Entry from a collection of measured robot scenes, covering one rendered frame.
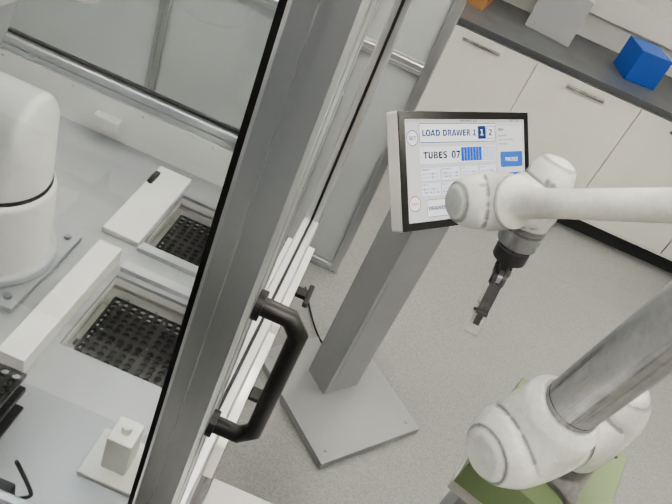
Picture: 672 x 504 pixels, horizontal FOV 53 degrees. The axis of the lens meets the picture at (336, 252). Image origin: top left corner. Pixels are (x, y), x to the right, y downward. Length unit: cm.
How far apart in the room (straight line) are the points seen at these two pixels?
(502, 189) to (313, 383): 143
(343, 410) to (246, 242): 206
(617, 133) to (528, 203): 285
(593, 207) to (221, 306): 84
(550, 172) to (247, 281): 99
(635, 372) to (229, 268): 77
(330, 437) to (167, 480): 175
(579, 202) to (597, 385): 31
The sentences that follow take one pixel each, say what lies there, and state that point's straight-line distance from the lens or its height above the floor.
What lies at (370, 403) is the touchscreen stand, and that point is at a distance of 256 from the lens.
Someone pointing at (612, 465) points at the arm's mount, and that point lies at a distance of 168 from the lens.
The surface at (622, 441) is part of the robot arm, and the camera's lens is 142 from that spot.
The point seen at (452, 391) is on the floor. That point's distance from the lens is 284.
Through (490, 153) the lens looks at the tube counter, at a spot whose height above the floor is 111.
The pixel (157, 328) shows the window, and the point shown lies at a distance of 56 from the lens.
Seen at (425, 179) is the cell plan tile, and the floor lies 106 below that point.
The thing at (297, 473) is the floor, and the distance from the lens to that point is 233.
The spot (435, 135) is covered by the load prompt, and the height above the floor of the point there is 115.
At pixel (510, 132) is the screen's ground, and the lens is 204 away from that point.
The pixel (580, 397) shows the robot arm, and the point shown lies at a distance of 118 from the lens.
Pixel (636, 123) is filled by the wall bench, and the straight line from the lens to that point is 405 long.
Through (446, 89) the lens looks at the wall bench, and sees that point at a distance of 394.
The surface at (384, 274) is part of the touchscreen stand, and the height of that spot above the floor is 65.
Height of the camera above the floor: 190
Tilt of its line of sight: 37 degrees down
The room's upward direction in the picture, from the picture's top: 25 degrees clockwise
